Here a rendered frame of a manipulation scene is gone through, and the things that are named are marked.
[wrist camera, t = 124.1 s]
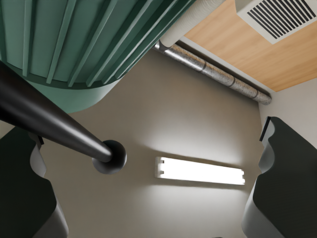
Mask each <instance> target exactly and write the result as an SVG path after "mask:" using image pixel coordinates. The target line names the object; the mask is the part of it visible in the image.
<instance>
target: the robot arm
mask: <svg viewBox="0 0 317 238"><path fill-rule="evenodd" d="M259 140H260V141H261V142H262V144H263V146H264V151H263V153H262V156H261V158H260V161H259V168H260V170H261V172H262V174H260V175H259V176H258V177H257V179H256V182H255V184H254V186H253V189H252V191H251V194H250V196H249V199H248V201H247V203H246V206H245V210H244V214H243V218H242V223H241V226H242V230H243V232H244V234H245V235H246V237H247V238H317V149H316V148H315V147H314V146H313V145H312V144H311V143H309V142H308V141H307V140H306V139H305V138H303V137H302V136H301V135H300V134H298V133H297V132H296V131H295V130H293V129H292V128H291V127H290V126H288V125H287V124H286V123H285V122H284V121H282V120H281V119H280V118H278V117H270V116H267V117H266V119H265V122H264V125H263V128H262V132H261V136H260V139H259ZM43 144H44V141H43V139H42V137H41V136H38V135H36V134H33V133H31V132H28V131H26V130H23V129H21V128H18V127H14V128H13V129H11V130H10V131H9V132H8V133H7V134H6V135H5V136H3V137H2V138H1V139H0V238H67V236H68V226H67V222H66V219H65V217H64V213H63V210H62V208H61V206H60V203H59V201H58V198H57V196H56V194H55V191H54V189H53V187H52V184H51V182H50V181H49V180H48V179H45V178H43V177H44V174H45V172H46V170H47V168H46V165H45V163H44V161H43V158H42V156H41V153H40V148H41V146H42V145H43Z"/></svg>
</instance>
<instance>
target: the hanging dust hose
mask: <svg viewBox="0 0 317 238"><path fill-rule="evenodd" d="M224 1H226V0H196V1H195V3H194V4H193V5H192V6H191V7H190V8H189V9H188V10H187V11H186V12H185V13H184V14H183V15H182V16H181V17H180V18H179V19H178V20H177V21H176V22H175V23H174V24H173V25H172V26H171V27H170V28H169V30H168V31H167V32H166V33H165V34H164V35H163V36H162V37H161V38H160V41H161V42H162V44H163V45H164V46H166V47H170V46H172V45H173V44H174V43H175V42H176V41H178V40H179V39H180V38H181V37H182V36H184V35H185V34H186V33H187V32H188V31H190V30H191V29H192V28H194V27H195V26H196V25H197V24H198V23H199V22H201V21H202V20H203V19H205V18H206V17H207V16H208V15H209V14H211V13H212V12H213V11H214V10H215V9H217V8H218V7H219V6H220V5H221V4H222V3H224Z"/></svg>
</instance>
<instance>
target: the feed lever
mask: <svg viewBox="0 0 317 238"><path fill-rule="evenodd" d="M0 120H2V121H4V122H6V123H9V124H11V125H13V126H16V127H18V128H21V129H23V130H26V131H28V132H31V133H33V134H36V135H38V136H41V137H43V138H46V139H48V140H51V141H53V142H55V143H57V144H60V145H63V146H65V147H68V148H70V149H72V150H75V151H77V152H80V153H83V154H85V155H87V156H90V157H92V163H93V165H94V167H95V169H96V170H97V171H99V172H100V173H102V174H107V175H110V174H114V173H117V172H119V171H120V170H121V169H122V168H123V167H124V165H125V163H126V159H127V154H126V150H125V148H124V147H123V145H122V144H120V143H119V142H117V141H114V140H106V141H103V142H102V141H100V140H99V139H98V138H97V137H96V136H94V135H93V134H92V133H91V132H89V131H88V130H87V129H86V128H84V127H83V126H82V125H81V124H79V123H78V122H77V121H76V120H74V119H73V118H72V117H70V116H69V115H68V114H67V113H65V112H64V111H63V110H62V109H61V108H60V107H58V106H57V105H56V104H54V103H53V102H52V101H51V100H50V99H48V98H47V97H46V96H45V95H43V94H42V93H41V92H39V91H38V90H37V89H36V88H34V87H33V86H32V85H31V84H29V83H28V82H27V81H26V80H24V79H23V78H22V77H21V76H20V75H18V74H17V73H16V72H15V71H13V70H12V69H11V68H10V67H8V66H7V65H6V64H5V63H3V62H2V61H1V60H0Z"/></svg>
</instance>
